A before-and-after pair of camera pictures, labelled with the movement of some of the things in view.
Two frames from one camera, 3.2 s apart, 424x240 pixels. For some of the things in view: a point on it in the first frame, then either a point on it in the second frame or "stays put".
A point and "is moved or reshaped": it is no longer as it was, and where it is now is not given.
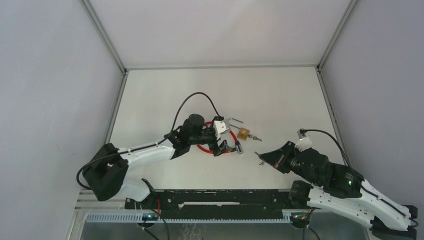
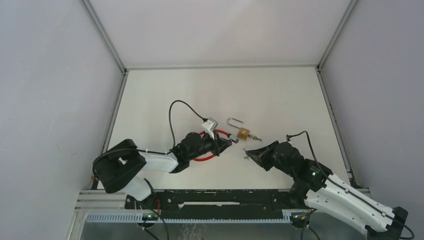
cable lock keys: [262, 161] is moved or reshaped
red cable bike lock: [238, 147] to [229, 135]
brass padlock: [243, 134] stays put
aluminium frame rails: [91, 200] stays put
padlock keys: [254, 137] stays put
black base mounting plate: [210, 201] stays put
